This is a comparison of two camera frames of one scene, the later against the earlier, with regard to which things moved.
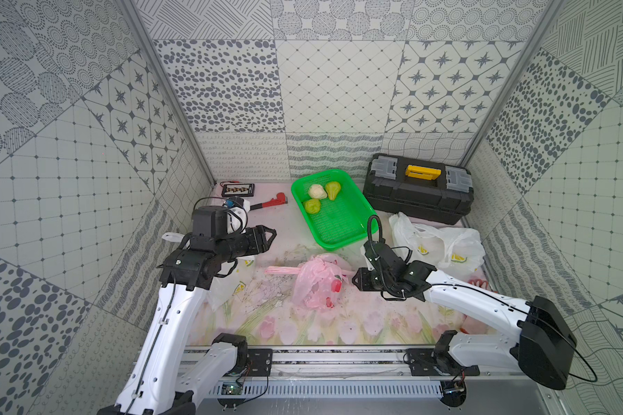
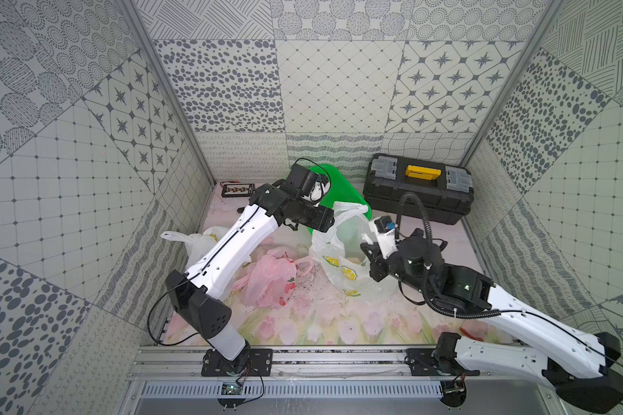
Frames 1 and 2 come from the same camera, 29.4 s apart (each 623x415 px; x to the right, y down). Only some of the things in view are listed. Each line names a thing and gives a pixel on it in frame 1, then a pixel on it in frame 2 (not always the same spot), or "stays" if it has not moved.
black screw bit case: (238, 190) stays
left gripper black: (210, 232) → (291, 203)
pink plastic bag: (319, 284) → (271, 278)
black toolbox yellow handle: (427, 191) stays
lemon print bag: (456, 248) → (343, 263)
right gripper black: (362, 284) stays
